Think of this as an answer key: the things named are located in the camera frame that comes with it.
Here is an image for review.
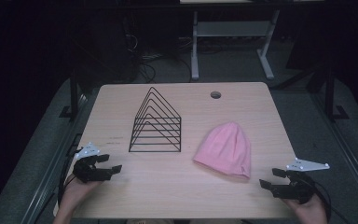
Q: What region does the aluminium floor rail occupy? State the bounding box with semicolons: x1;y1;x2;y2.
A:
20;92;90;224
310;90;358;217

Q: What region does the pink knit beanie hat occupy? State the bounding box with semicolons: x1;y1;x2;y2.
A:
192;121;253;180

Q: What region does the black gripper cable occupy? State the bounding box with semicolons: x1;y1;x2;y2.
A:
57;146;82;207
310;176;353;224

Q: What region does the black metal stand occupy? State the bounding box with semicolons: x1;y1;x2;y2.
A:
322;60;351;123
58;69;87;121

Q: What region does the white metal frame desk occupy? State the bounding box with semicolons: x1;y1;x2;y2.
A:
179;0;325;81

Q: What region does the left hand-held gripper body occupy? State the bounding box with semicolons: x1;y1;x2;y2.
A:
72;142;104;184

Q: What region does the tangle of floor cables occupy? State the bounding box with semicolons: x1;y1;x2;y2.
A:
125;32;194;84

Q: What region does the black wire file rack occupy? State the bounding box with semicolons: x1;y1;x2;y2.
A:
128;86;183;154

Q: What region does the person's right hand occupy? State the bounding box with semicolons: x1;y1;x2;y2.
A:
282;193;328;224

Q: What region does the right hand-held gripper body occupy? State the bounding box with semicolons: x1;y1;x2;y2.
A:
284;157;331;205

